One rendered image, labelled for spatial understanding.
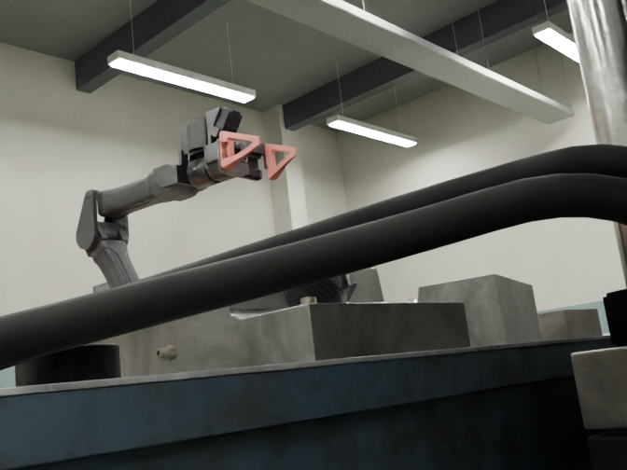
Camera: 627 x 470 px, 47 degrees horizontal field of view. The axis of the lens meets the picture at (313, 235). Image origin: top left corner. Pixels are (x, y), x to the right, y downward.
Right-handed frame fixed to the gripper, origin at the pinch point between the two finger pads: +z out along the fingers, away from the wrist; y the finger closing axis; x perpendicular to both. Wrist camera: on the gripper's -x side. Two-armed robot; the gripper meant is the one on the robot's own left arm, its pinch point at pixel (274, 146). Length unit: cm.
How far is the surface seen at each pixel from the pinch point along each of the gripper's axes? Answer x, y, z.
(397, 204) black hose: 28, -47, 50
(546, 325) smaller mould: 35, 48, 26
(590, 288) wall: -23, 707, -156
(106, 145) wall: -216, 358, -511
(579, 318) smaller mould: 34, 53, 31
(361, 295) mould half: 30.6, -17.4, 25.8
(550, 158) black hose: 26, -41, 60
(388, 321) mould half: 35, -29, 37
